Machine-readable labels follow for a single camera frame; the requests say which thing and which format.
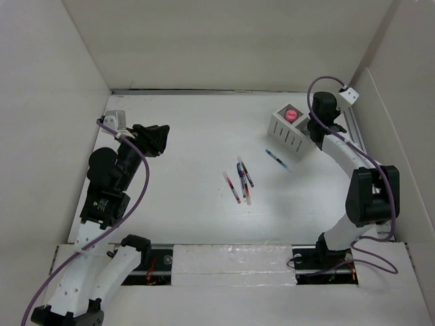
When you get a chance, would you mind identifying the pink eraser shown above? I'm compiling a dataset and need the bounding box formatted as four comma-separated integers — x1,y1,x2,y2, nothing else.
284,109,298,124

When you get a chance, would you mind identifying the teal black pen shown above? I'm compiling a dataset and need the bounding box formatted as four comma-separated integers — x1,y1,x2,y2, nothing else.
265,149,292,172

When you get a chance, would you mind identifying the orange tipped clear pen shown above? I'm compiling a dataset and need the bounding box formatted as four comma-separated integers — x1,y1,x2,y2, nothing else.
237,156,254,205

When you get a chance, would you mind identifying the blue clear pen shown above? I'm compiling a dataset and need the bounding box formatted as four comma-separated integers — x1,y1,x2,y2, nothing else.
237,162,246,200

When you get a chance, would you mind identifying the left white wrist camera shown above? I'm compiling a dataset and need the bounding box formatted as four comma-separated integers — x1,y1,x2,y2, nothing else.
98,110,127,135

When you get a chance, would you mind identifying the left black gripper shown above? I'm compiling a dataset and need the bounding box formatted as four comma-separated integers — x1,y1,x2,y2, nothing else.
116,124,169,192

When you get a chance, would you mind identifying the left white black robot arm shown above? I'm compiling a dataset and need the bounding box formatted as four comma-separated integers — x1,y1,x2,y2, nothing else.
22,120,170,325

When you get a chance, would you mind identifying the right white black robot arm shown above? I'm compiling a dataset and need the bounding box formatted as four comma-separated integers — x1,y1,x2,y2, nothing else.
307,92,400,269

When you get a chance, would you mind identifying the aluminium rail front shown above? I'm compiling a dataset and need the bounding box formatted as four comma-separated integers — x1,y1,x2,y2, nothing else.
103,247,358,285

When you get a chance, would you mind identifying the white two-slot pen holder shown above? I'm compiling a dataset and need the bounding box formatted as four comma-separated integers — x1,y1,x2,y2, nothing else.
267,104,315,160

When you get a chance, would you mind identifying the aluminium rail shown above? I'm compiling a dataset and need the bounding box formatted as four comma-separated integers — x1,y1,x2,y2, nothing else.
342,107,396,241
103,247,358,285

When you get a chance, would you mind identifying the aluminium rail right side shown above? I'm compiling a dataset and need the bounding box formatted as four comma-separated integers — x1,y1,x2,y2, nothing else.
342,107,396,241

